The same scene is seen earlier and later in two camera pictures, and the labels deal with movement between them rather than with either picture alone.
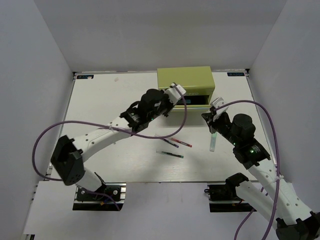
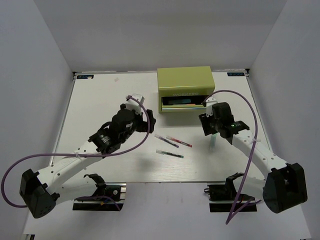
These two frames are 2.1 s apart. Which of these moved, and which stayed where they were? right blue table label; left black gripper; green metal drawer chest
Moved: left black gripper
Stayed: green metal drawer chest; right blue table label
